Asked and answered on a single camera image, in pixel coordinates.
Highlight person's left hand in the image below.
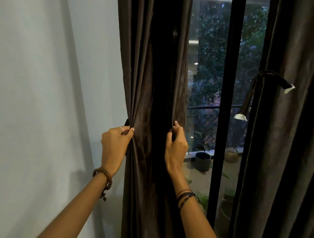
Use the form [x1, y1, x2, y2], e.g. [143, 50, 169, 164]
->
[101, 126, 135, 176]

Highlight person's right hand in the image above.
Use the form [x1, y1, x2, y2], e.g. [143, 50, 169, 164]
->
[164, 121, 189, 175]

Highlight dark brown gathered curtain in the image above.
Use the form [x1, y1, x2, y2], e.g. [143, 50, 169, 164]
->
[117, 0, 193, 238]

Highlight person's left forearm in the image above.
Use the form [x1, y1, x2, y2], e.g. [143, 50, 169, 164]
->
[37, 167, 119, 238]

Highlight person's right forearm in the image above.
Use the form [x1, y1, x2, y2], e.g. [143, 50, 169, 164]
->
[169, 170, 218, 238]

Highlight dark round plant pot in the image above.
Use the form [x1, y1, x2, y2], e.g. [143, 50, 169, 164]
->
[194, 151, 212, 172]

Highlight black balcony railing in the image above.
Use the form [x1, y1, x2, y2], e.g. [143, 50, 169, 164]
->
[186, 104, 249, 153]

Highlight large potted green plant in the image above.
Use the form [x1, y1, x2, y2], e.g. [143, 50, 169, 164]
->
[184, 162, 237, 238]

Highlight green leafy tree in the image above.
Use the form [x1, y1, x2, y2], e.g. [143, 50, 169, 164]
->
[187, 0, 270, 106]

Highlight dark brown hanging curtain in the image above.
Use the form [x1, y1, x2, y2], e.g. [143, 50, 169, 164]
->
[228, 0, 314, 238]

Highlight brown bead bracelet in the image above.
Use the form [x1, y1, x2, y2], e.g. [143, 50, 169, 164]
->
[92, 167, 113, 202]

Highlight dark cord bracelets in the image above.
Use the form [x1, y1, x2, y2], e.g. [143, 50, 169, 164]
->
[176, 189, 200, 209]

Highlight woven basket with handle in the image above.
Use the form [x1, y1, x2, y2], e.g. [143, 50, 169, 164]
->
[224, 147, 239, 164]

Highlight black window frame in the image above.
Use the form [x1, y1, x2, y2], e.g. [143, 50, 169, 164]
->
[206, 0, 247, 229]

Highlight dark tieback strap white ends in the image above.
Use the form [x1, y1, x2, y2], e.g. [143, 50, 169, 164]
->
[233, 70, 296, 122]

